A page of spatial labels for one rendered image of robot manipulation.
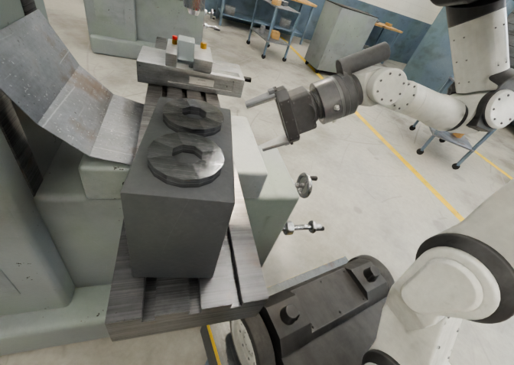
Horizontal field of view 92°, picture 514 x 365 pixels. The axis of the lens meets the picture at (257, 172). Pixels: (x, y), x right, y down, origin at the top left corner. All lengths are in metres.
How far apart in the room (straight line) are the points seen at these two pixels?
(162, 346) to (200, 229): 1.07
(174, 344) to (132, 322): 0.94
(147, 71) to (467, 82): 0.85
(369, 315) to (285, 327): 0.32
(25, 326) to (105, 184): 0.66
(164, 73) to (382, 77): 0.65
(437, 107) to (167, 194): 0.55
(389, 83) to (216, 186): 0.37
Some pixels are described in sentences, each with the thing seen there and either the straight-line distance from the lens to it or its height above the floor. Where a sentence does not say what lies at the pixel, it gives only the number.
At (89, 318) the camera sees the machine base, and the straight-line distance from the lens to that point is 1.22.
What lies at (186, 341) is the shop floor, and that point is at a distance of 1.36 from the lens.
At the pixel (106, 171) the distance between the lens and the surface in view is 0.72.
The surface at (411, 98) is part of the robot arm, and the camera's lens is 0.61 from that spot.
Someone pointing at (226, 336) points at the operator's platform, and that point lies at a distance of 0.96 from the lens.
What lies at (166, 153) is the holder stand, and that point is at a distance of 0.31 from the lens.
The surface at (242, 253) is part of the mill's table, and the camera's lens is 0.47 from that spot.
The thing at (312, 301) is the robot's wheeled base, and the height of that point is 0.59.
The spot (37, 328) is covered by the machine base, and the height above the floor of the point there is 0.20.
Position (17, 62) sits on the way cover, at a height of 1.04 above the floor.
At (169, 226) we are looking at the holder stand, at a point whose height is 1.06.
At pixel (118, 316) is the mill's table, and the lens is 0.42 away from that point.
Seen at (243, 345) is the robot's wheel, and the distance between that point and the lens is 0.91.
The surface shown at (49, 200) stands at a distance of 0.85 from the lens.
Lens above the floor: 1.32
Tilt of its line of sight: 39 degrees down
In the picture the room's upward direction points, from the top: 19 degrees clockwise
